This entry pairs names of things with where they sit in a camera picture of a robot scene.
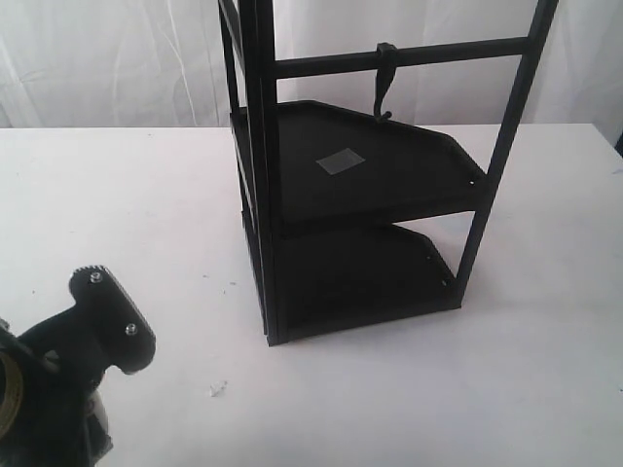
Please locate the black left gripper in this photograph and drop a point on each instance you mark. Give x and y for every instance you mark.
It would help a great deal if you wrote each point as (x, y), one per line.
(48, 407)

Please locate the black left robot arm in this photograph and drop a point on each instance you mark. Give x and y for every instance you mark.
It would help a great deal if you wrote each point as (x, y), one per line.
(51, 411)

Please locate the black metal hook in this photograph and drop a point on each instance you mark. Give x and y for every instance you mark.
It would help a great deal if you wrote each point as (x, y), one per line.
(386, 69)

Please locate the small clear plastic scrap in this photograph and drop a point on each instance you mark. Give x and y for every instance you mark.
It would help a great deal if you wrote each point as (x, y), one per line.
(217, 388)

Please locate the black two-tier metal rack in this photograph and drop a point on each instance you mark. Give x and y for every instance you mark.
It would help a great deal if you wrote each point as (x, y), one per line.
(392, 238)

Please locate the grey tape patch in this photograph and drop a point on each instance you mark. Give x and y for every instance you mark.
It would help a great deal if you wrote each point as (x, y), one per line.
(340, 161)

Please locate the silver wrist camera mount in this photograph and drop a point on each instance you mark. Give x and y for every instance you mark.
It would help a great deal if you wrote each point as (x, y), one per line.
(120, 330)

